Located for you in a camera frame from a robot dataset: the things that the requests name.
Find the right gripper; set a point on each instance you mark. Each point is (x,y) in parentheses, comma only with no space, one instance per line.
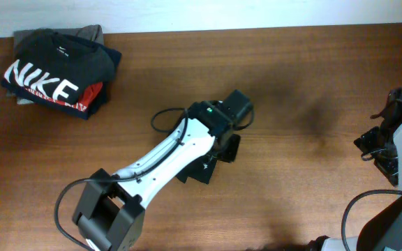
(366,141)

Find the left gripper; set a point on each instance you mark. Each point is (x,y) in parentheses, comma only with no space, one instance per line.
(231,150)

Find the black t-shirt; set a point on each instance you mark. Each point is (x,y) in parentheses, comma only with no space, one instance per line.
(201,169)

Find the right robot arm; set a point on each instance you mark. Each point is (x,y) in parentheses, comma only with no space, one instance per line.
(384,231)

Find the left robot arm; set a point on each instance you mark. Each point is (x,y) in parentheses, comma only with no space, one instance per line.
(110,212)

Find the red folded shirt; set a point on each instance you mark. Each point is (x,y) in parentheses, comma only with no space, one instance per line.
(83,102)

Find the black Nike folded shirt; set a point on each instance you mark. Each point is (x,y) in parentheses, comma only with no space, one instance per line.
(61,69)

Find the navy folded shirt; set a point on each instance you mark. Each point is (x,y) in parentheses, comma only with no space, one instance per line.
(62,72)

